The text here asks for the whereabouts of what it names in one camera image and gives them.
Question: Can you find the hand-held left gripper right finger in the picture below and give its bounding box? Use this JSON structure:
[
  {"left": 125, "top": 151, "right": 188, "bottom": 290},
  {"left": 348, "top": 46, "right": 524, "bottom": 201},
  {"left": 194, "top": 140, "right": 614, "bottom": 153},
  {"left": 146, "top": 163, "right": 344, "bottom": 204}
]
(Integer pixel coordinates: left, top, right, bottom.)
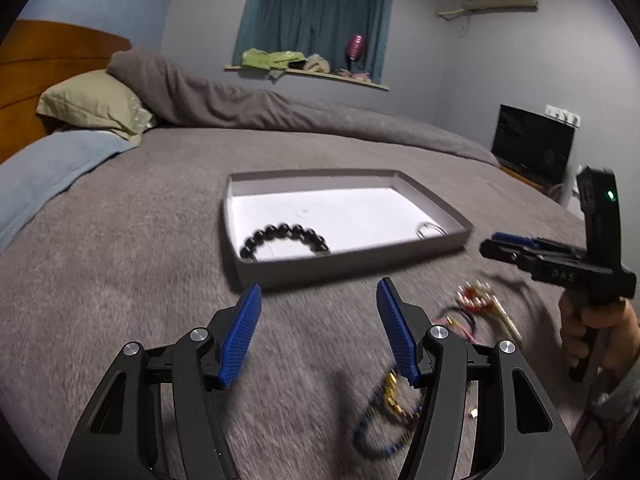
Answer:
[{"left": 375, "top": 276, "right": 586, "bottom": 480}]

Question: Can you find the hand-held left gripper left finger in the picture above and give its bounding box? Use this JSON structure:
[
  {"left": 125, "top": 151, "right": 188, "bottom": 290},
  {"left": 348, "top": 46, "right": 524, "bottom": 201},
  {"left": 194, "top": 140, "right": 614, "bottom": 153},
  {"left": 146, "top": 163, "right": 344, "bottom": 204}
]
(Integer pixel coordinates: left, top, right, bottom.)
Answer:
[{"left": 57, "top": 282, "right": 263, "bottom": 480}]

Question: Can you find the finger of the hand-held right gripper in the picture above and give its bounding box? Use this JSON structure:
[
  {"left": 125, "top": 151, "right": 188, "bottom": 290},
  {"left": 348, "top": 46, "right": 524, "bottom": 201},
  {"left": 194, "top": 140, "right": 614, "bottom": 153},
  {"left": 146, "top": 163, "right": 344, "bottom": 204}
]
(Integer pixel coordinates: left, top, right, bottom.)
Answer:
[
  {"left": 479, "top": 240, "right": 533, "bottom": 275},
  {"left": 491, "top": 232, "right": 543, "bottom": 252}
]

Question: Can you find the red and gold necklace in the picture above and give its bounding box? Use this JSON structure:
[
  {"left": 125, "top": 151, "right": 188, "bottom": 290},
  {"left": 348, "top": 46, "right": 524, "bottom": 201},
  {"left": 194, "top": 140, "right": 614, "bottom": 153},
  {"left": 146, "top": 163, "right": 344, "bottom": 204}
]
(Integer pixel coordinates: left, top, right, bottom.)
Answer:
[{"left": 456, "top": 281, "right": 523, "bottom": 347}]

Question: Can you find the red black cord bracelet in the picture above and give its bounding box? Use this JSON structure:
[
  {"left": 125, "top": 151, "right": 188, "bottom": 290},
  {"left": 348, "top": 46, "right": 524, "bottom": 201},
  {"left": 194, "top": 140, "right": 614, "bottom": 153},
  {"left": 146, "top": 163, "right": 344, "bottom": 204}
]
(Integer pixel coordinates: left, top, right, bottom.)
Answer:
[{"left": 432, "top": 307, "right": 478, "bottom": 345}]

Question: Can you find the blue and gold bead bracelet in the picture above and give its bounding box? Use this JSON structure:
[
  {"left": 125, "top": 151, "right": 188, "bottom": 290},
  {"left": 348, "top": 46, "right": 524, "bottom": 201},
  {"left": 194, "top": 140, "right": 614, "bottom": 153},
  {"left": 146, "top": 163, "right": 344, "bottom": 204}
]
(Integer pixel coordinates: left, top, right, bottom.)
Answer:
[{"left": 351, "top": 370, "right": 427, "bottom": 461}]

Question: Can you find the grey jewelry tray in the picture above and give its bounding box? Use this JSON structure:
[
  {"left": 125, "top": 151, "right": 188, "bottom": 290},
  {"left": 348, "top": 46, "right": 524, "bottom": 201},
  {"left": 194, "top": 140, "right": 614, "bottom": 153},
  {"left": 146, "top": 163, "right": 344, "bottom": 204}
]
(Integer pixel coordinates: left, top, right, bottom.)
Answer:
[{"left": 222, "top": 170, "right": 474, "bottom": 293}]

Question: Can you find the person's right forearm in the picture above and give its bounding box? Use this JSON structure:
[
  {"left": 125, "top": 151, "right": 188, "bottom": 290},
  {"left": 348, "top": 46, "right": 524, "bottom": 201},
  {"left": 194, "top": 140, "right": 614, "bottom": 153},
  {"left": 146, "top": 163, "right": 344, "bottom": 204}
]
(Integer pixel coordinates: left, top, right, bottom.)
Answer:
[{"left": 570, "top": 355, "right": 640, "bottom": 480}]

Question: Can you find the person's right hand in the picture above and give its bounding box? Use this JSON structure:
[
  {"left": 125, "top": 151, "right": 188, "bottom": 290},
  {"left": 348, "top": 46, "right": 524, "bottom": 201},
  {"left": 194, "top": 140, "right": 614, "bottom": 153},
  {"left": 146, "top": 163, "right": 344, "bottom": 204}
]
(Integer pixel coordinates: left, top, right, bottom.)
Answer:
[{"left": 558, "top": 290, "right": 640, "bottom": 376}]

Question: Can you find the wooden television stand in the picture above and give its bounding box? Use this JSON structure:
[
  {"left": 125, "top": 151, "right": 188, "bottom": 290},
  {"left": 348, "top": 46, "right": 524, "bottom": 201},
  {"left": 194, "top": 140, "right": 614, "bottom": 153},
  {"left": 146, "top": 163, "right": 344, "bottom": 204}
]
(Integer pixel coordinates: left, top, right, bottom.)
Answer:
[{"left": 500, "top": 162, "right": 546, "bottom": 193}]

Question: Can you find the white router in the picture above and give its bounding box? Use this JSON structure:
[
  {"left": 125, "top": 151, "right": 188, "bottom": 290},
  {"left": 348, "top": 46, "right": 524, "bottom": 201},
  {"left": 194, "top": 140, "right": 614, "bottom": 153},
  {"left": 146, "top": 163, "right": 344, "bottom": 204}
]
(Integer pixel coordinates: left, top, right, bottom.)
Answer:
[{"left": 550, "top": 165, "right": 583, "bottom": 208}]

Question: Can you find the black television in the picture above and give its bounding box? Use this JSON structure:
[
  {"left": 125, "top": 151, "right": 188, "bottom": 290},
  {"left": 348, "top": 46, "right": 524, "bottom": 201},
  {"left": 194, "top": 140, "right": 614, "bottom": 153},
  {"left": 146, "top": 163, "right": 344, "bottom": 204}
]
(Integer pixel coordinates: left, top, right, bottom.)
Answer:
[{"left": 491, "top": 104, "right": 576, "bottom": 186}]

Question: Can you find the grey bed cover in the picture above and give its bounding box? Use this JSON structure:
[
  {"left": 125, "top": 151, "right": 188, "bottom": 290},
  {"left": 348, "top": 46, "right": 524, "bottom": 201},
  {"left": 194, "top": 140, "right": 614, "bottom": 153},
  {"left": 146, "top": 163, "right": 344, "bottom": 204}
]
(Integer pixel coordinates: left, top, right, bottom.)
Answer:
[{"left": 0, "top": 122, "right": 601, "bottom": 480}]

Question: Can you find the grey duvet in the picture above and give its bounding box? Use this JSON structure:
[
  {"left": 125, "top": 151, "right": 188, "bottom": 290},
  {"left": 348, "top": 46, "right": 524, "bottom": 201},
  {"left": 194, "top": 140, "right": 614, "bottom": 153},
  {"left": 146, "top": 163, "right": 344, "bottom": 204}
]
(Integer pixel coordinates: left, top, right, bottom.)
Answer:
[{"left": 107, "top": 46, "right": 501, "bottom": 168}]

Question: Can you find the window sill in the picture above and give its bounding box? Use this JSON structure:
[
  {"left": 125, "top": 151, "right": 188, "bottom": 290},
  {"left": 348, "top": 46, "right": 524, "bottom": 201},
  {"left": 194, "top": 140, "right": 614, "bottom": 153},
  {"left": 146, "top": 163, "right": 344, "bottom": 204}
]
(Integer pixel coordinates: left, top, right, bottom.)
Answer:
[{"left": 224, "top": 62, "right": 391, "bottom": 93}]

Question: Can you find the pink balloon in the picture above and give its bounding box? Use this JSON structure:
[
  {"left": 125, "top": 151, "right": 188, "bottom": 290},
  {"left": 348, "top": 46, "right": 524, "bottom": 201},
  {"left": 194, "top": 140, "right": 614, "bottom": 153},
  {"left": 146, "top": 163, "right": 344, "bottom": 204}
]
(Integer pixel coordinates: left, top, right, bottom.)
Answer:
[{"left": 346, "top": 33, "right": 367, "bottom": 63}]

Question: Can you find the light blue blanket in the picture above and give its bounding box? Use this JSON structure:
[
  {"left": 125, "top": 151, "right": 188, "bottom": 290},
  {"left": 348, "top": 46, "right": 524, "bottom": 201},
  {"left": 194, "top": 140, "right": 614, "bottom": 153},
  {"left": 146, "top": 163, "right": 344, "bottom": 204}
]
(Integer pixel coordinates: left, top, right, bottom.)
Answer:
[{"left": 0, "top": 130, "right": 138, "bottom": 251}]

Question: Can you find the green cloth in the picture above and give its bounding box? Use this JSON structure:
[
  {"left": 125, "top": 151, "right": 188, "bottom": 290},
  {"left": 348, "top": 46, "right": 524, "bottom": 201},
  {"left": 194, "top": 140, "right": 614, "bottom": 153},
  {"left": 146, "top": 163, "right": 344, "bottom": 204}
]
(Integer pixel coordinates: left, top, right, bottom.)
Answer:
[{"left": 241, "top": 48, "right": 306, "bottom": 72}]

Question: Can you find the green pillow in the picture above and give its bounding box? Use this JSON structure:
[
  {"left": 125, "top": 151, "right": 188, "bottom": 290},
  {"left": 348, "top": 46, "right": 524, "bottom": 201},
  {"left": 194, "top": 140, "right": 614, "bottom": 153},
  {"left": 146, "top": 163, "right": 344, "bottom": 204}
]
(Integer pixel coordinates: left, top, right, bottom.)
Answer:
[{"left": 36, "top": 69, "right": 156, "bottom": 143}]

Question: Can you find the blue curtain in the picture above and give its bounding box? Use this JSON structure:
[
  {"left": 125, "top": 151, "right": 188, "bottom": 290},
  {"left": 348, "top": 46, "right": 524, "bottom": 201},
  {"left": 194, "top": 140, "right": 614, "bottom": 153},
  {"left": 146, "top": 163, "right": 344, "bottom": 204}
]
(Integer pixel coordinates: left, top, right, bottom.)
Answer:
[{"left": 232, "top": 0, "right": 396, "bottom": 86}]

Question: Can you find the wooden headboard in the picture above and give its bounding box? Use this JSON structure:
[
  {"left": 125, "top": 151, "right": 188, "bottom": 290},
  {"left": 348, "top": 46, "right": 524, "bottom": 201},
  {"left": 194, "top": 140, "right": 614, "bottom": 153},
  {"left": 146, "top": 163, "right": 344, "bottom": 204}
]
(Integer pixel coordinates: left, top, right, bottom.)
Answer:
[{"left": 0, "top": 19, "right": 133, "bottom": 163}]

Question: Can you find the black bead bracelet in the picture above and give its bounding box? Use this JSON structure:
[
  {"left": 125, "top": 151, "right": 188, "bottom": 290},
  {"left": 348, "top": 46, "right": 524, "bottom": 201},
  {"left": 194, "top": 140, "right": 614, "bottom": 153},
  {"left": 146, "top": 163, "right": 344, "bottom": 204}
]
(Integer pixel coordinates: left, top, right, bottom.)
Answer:
[{"left": 239, "top": 223, "right": 331, "bottom": 262}]

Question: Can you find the white wall hook rack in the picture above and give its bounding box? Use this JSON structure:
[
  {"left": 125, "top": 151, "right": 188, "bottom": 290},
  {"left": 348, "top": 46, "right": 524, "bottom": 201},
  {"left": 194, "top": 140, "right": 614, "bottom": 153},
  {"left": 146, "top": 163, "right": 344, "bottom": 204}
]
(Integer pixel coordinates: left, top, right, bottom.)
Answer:
[{"left": 544, "top": 104, "right": 583, "bottom": 127}]

